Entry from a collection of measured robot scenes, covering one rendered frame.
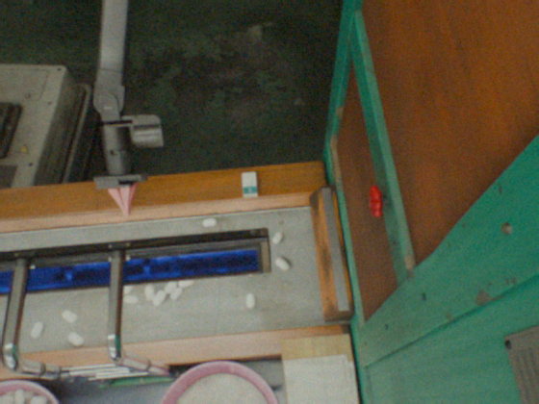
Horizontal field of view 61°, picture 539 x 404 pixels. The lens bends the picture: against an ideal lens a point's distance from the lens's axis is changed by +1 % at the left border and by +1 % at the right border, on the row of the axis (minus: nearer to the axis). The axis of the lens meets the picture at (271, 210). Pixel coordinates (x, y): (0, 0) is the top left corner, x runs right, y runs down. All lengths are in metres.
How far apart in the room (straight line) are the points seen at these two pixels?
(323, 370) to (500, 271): 0.71
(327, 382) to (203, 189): 0.54
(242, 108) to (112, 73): 1.29
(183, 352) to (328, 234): 0.41
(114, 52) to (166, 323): 0.60
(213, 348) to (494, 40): 0.85
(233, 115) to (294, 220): 1.16
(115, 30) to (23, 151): 0.86
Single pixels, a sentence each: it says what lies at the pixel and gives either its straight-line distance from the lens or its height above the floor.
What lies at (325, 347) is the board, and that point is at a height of 0.78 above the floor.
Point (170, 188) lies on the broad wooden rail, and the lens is 1.19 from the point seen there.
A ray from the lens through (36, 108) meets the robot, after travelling 1.87.
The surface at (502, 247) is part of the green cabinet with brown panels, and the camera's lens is 0.34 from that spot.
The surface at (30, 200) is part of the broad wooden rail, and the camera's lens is 1.31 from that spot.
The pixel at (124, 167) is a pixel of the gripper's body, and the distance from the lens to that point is 1.03.
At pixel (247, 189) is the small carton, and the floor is 0.79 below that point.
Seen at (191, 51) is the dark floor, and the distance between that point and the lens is 2.50.
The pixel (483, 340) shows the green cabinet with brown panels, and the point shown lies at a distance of 0.42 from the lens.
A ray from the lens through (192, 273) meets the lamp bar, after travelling 0.77.
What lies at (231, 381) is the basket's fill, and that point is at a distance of 1.07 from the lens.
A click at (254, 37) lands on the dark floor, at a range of 2.52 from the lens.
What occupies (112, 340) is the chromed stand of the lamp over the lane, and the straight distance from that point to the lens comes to 0.73.
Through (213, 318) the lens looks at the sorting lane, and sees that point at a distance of 1.08.
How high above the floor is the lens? 1.79
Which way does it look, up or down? 66 degrees down
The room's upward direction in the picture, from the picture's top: 5 degrees counter-clockwise
